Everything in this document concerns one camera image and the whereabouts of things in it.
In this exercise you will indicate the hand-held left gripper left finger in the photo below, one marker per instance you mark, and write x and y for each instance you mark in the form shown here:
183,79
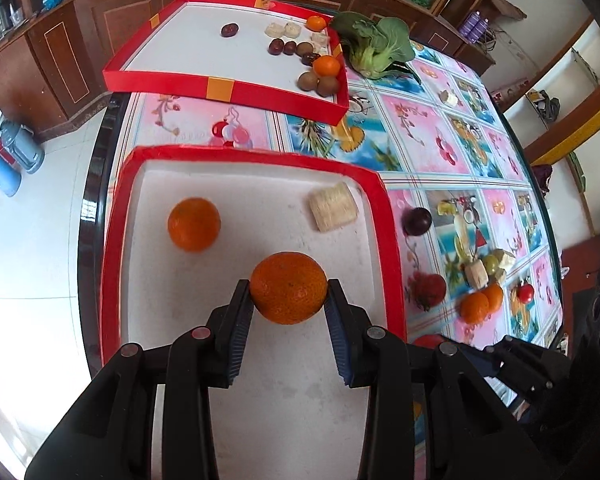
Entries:
240,332

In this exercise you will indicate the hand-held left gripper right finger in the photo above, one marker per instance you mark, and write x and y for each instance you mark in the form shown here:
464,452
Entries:
341,340

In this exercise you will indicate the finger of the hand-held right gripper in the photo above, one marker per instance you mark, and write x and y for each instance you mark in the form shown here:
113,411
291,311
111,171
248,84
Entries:
530,347
510,366

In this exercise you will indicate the red tomato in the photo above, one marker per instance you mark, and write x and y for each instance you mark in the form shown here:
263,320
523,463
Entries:
427,287
428,340
525,292

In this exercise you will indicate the orange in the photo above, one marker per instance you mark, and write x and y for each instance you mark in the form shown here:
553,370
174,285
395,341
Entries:
289,287
327,66
316,23
474,308
496,296
194,224

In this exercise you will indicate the red tray without tape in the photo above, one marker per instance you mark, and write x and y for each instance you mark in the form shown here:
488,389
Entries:
260,195

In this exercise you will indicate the green round fruit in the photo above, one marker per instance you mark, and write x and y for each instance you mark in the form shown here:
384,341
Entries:
491,263

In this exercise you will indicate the dark purple plum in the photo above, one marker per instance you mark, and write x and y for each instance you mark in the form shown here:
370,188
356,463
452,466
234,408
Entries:
417,221

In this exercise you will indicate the fruit-print tablecloth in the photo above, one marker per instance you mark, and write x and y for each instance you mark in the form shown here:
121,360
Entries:
420,125

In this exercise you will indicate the grey bag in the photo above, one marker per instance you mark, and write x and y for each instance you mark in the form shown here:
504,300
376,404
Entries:
545,102

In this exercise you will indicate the brown kiwi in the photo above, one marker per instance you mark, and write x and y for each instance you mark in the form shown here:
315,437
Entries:
328,85
308,80
305,48

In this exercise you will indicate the small white food piece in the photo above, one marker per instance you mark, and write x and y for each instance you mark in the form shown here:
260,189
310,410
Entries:
449,97

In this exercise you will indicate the dark red date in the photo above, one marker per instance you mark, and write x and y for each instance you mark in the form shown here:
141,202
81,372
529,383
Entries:
309,59
290,48
275,47
228,29

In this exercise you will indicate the grey-blue thermos jug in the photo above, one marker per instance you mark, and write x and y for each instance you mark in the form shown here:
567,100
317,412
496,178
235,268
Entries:
24,144

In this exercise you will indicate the blue thermos jug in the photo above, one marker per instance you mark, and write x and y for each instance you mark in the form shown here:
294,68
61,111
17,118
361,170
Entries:
0,174

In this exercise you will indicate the red tray with orange tape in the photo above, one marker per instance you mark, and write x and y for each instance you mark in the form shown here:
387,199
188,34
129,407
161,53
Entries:
190,45

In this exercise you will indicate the green bok choy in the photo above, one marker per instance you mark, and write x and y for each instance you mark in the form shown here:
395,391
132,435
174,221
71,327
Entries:
375,42

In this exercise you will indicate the purple bottle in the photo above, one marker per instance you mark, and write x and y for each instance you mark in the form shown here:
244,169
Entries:
482,28
467,25

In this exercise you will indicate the steel kettle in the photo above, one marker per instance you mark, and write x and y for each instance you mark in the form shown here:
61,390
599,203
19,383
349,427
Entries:
0,15

